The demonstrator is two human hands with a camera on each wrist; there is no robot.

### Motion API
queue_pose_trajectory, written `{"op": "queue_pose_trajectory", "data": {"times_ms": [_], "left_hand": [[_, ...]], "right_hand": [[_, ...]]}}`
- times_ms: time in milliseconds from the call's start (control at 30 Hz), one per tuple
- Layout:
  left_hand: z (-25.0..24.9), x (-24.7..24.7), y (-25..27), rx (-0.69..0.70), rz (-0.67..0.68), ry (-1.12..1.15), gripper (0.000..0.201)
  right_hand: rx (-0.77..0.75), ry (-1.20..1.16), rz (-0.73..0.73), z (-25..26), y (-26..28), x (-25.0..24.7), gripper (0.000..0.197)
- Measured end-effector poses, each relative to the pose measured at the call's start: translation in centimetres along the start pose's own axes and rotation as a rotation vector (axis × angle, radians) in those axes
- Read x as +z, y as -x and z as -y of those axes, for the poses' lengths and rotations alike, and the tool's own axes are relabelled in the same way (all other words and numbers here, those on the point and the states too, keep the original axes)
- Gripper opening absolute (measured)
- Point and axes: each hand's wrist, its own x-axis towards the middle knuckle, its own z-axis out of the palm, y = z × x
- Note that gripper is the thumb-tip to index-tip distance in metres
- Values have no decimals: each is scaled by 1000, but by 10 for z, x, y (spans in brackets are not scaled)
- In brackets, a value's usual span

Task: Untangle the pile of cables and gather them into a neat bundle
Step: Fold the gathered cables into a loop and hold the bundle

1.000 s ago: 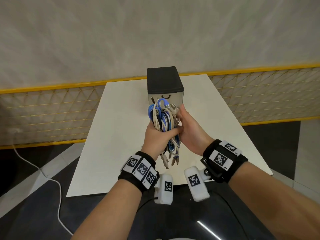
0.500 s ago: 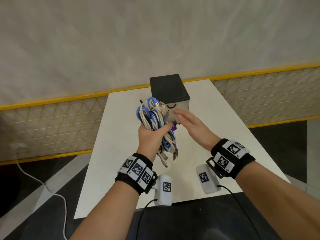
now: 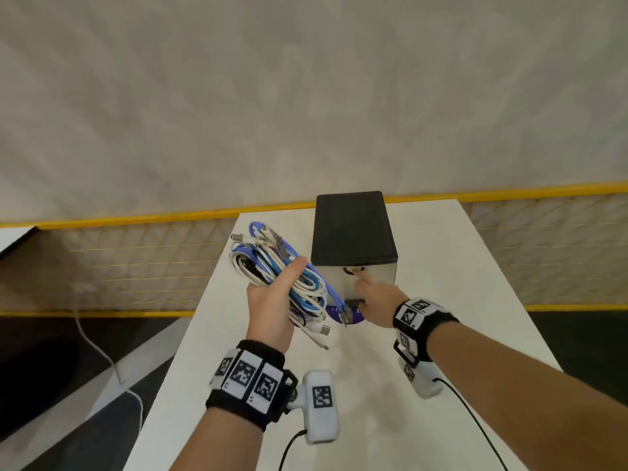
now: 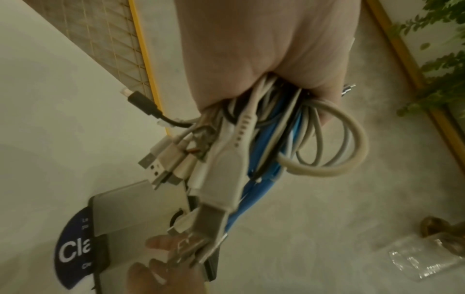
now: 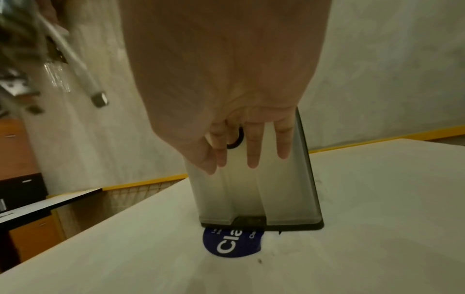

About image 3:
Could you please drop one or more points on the person's right hand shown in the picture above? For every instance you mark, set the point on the person's right hand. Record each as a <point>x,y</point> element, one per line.
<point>385,304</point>

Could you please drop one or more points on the person's left hand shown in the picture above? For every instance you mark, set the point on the person's left hand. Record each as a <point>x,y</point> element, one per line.
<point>267,313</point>

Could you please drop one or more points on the dark blue printed packet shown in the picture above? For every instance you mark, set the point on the dark blue printed packet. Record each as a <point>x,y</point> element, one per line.
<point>355,317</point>

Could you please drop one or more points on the black wristband with markers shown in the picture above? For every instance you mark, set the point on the black wristband with markers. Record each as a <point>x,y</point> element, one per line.
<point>441,323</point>
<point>223,404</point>

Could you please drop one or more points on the yellow mesh fence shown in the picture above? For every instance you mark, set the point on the yellow mesh fence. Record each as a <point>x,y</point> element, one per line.
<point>122,269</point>

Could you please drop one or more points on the person's right forearm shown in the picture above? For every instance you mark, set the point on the person's right forearm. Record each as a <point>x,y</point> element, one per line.
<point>530,402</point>

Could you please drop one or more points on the white side table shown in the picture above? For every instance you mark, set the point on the white side table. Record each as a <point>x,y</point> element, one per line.
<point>12,237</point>

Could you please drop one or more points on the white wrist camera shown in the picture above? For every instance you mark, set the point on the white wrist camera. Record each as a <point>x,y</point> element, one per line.
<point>321,426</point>
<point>424,387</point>

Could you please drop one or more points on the black-topped grey drawer box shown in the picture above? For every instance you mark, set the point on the black-topped grey drawer box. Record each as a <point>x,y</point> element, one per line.
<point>351,225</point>

